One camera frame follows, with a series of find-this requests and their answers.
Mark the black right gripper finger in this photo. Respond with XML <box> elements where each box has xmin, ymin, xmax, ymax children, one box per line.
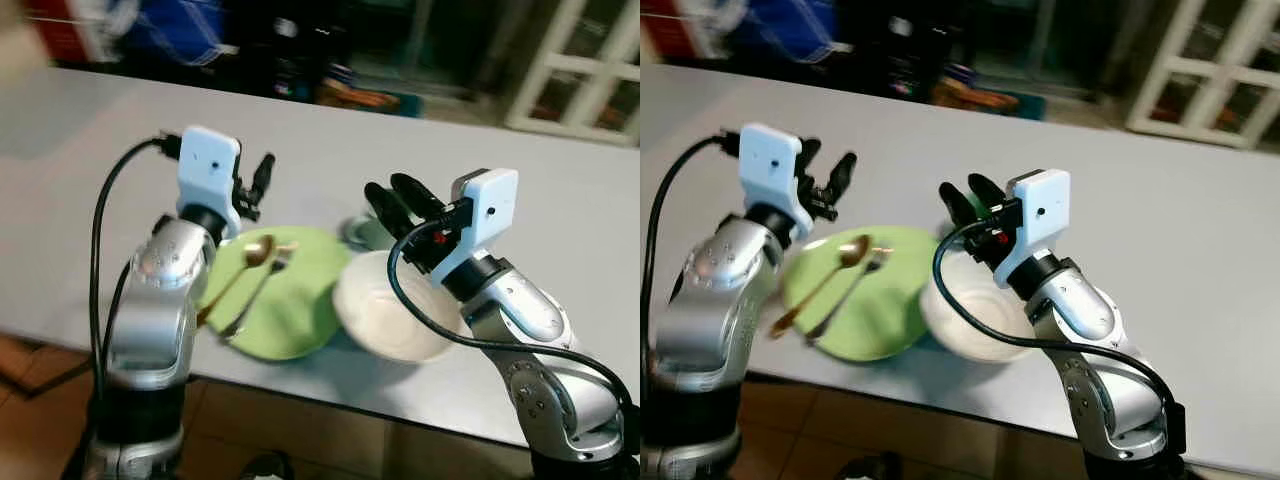
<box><xmin>938</xmin><ymin>182</ymin><xmax>987</xmax><ymax>233</ymax></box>
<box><xmin>390</xmin><ymin>173</ymin><xmax>448</xmax><ymax>217</ymax></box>
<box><xmin>965</xmin><ymin>173</ymin><xmax>1010</xmax><ymax>214</ymax></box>
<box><xmin>363</xmin><ymin>182</ymin><xmax>422</xmax><ymax>239</ymax></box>

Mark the small pale green cup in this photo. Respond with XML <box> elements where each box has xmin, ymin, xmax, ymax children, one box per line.
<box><xmin>340</xmin><ymin>214</ymin><xmax>397</xmax><ymax>252</ymax></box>

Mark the gold metal spoon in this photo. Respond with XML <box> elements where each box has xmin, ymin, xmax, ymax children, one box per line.
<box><xmin>196</xmin><ymin>235</ymin><xmax>278</xmax><ymax>327</ymax></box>
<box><xmin>768</xmin><ymin>235</ymin><xmax>872</xmax><ymax>340</ymax></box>

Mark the gold metal fork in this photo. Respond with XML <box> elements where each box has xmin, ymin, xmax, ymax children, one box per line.
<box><xmin>804</xmin><ymin>247</ymin><xmax>893</xmax><ymax>347</ymax></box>
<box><xmin>219</xmin><ymin>248</ymin><xmax>294</xmax><ymax>342</ymax></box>

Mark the white bowl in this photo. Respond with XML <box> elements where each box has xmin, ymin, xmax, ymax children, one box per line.
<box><xmin>920</xmin><ymin>250</ymin><xmax>1038</xmax><ymax>364</ymax></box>
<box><xmin>333</xmin><ymin>250</ymin><xmax>473</xmax><ymax>364</ymax></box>

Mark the orange and teal package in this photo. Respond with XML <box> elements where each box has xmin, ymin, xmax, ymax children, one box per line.
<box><xmin>314</xmin><ymin>78</ymin><xmax>425</xmax><ymax>118</ymax></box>
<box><xmin>930</xmin><ymin>76</ymin><xmax>1048</xmax><ymax>121</ymax></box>

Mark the light green plate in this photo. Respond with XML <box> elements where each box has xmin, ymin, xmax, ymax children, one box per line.
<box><xmin>780</xmin><ymin>226</ymin><xmax>942</xmax><ymax>363</ymax></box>
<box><xmin>198</xmin><ymin>226</ymin><xmax>352</xmax><ymax>362</ymax></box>

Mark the blue bag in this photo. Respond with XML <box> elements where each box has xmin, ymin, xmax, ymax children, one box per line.
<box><xmin>728</xmin><ymin>0</ymin><xmax>843</xmax><ymax>57</ymax></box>
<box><xmin>130</xmin><ymin>0</ymin><xmax>239</xmax><ymax>67</ymax></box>

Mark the red box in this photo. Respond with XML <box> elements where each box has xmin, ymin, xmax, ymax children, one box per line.
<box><xmin>640</xmin><ymin>0</ymin><xmax>723</xmax><ymax>63</ymax></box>
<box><xmin>20</xmin><ymin>0</ymin><xmax>113</xmax><ymax>63</ymax></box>

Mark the white glass door cabinet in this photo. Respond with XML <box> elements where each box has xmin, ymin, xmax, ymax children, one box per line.
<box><xmin>1127</xmin><ymin>0</ymin><xmax>1280</xmax><ymax>153</ymax></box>
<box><xmin>504</xmin><ymin>0</ymin><xmax>641</xmax><ymax>148</ymax></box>

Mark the black robot foot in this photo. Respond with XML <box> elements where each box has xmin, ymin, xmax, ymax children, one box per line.
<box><xmin>240</xmin><ymin>452</ymin><xmax>297</xmax><ymax>480</ymax></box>
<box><xmin>838</xmin><ymin>452</ymin><xmax>903</xmax><ymax>480</ymax></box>

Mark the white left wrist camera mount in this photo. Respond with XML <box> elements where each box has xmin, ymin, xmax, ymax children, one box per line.
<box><xmin>738</xmin><ymin>122</ymin><xmax>814</xmax><ymax>247</ymax></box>
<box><xmin>177</xmin><ymin>125</ymin><xmax>244</xmax><ymax>241</ymax></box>

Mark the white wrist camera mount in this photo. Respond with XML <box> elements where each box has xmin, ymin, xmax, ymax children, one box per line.
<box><xmin>432</xmin><ymin>168</ymin><xmax>521</xmax><ymax>283</ymax></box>
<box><xmin>177</xmin><ymin>125</ymin><xmax>244</xmax><ymax>241</ymax></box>
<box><xmin>738</xmin><ymin>122</ymin><xmax>814</xmax><ymax>247</ymax></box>
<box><xmin>993</xmin><ymin>168</ymin><xmax>1072</xmax><ymax>291</ymax></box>

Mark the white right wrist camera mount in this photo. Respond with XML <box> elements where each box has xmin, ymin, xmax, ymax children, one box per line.
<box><xmin>993</xmin><ymin>168</ymin><xmax>1072</xmax><ymax>291</ymax></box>
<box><xmin>432</xmin><ymin>168</ymin><xmax>521</xmax><ymax>283</ymax></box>

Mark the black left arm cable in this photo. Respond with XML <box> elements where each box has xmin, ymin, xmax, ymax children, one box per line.
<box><xmin>644</xmin><ymin>133</ymin><xmax>743</xmax><ymax>336</ymax></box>
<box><xmin>87</xmin><ymin>133</ymin><xmax>183</xmax><ymax>401</ymax></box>

